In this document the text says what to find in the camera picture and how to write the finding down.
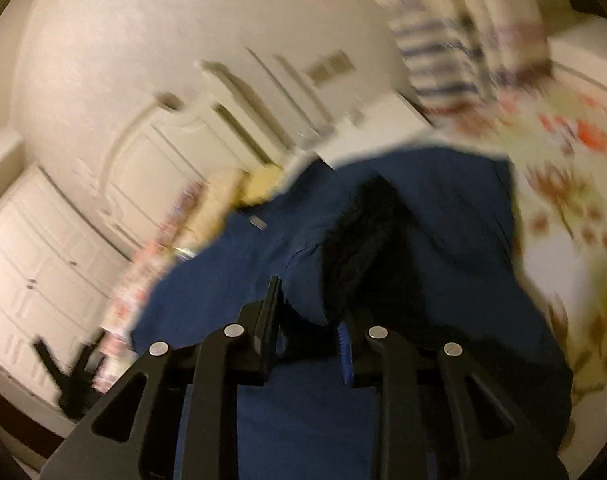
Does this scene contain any navy blue puffer jacket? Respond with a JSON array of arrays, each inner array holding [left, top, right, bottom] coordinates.
[[132, 148, 573, 479]]

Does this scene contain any white wardrobe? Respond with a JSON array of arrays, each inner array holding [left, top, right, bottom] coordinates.
[[0, 166, 128, 404]]

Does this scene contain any patterned round pillow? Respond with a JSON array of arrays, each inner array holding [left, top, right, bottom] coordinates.
[[154, 182, 206, 254]]

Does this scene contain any beige pillow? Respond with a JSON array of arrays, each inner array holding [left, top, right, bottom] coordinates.
[[174, 168, 249, 254]]

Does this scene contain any yellow pillow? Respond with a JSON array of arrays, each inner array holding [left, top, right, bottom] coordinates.
[[239, 164, 282, 206]]

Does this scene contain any floral bed quilt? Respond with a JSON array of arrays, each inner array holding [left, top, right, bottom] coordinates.
[[436, 79, 607, 478]]

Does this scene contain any white nightstand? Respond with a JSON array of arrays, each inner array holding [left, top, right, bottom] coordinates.
[[286, 92, 433, 170]]

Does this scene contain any white wooden headboard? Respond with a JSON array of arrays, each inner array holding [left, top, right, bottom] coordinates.
[[95, 50, 332, 249]]

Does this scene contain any printed striped curtain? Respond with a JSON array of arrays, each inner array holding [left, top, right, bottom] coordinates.
[[375, 0, 551, 116]]

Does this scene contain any wall socket panel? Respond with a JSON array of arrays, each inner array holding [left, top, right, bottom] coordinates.
[[305, 50, 355, 88]]

